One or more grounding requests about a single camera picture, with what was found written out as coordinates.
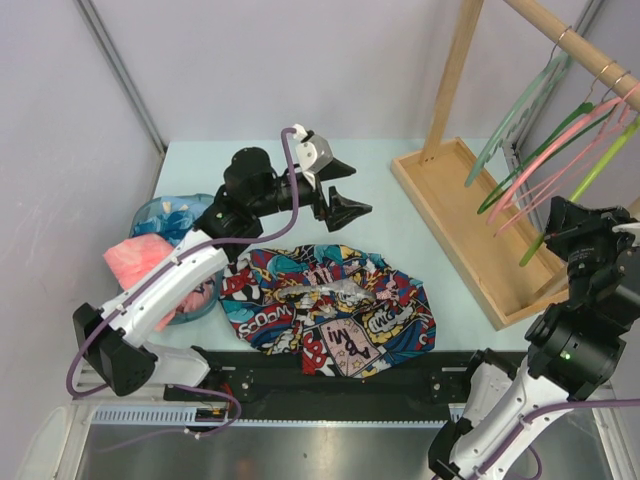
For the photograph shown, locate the teal plastic basket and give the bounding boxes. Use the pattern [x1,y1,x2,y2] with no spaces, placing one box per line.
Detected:
[103,193,222,331]

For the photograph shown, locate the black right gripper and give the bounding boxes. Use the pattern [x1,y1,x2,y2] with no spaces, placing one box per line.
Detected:
[545,196,640,304]

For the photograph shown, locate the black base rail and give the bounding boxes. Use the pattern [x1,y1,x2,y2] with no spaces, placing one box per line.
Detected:
[159,349,501,422]

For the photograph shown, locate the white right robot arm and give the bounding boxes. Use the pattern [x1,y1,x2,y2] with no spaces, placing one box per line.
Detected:
[428,196,639,479]

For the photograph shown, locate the light blue garment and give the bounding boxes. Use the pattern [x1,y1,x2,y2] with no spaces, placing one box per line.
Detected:
[129,200,195,246]

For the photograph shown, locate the lime green hanger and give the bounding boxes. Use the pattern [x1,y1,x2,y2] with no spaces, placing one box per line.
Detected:
[519,116,639,267]

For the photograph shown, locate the pale green hanger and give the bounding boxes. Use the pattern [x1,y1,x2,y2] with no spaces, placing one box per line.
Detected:
[464,27,571,187]

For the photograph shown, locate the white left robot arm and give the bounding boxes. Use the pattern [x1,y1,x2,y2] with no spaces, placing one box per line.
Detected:
[66,140,372,400]

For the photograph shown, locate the white cable duct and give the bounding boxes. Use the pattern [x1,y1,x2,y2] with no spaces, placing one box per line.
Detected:
[90,404,463,428]

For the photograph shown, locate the dark green hanger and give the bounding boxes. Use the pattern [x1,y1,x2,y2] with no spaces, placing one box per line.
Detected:
[476,98,615,215]

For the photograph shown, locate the wooden hanger rack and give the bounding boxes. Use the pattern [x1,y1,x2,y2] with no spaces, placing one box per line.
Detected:
[391,1,639,330]

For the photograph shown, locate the pink shark shorts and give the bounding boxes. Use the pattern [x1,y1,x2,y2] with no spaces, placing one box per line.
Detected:
[103,233,216,332]

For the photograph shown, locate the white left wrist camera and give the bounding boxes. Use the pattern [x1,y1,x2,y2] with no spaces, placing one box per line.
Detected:
[293,124,334,182]

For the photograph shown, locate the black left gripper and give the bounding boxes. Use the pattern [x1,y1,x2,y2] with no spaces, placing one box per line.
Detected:
[250,158,370,231]

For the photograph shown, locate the comic print shorts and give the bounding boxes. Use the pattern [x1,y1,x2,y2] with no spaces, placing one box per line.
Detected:
[220,244,436,379]

